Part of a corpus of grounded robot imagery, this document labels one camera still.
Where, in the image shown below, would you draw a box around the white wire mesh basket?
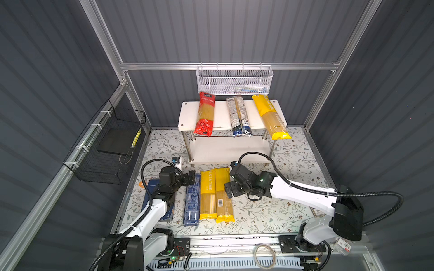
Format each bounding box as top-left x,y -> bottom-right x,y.
196,64 -> 274,96

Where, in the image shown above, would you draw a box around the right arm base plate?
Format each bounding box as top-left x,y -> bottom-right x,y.
278,235 -> 327,254

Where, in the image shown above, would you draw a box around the clear blue spaghetti pack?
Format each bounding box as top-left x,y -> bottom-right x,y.
226,96 -> 253,137

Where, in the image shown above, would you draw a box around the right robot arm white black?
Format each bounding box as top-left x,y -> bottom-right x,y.
225,161 -> 363,247

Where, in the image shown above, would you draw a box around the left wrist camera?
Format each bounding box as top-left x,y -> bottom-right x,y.
171,157 -> 184,170

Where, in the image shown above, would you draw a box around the black wire basket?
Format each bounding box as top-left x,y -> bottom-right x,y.
64,102 -> 147,185

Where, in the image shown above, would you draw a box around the tubes in white basket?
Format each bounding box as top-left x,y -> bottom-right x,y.
219,84 -> 270,95

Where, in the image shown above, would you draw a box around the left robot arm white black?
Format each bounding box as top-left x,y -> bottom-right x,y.
89,162 -> 196,271

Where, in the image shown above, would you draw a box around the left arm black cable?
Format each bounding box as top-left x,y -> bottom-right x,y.
87,158 -> 177,271

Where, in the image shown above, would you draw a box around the yellow green striped tool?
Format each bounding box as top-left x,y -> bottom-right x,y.
131,128 -> 142,149

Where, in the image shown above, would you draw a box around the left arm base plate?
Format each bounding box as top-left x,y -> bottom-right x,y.
157,238 -> 191,257

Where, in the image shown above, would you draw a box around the white two-tier shelf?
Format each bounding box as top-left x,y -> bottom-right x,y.
177,99 -> 288,166

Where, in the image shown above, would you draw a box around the coiled white cable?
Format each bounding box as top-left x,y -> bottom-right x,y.
253,243 -> 276,270

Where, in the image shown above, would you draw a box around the red white tag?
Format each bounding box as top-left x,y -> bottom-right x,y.
333,237 -> 353,256

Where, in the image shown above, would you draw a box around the blue spaghetti box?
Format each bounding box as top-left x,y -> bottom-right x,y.
183,174 -> 201,227

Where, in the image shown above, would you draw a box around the dark blue pasta box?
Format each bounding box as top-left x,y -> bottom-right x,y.
141,179 -> 175,222

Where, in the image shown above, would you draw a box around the red spaghetti pack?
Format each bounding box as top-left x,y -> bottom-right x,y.
194,91 -> 215,137

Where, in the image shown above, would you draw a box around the yellow Pastatime spaghetti pack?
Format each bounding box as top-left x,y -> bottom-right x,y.
200,169 -> 217,220

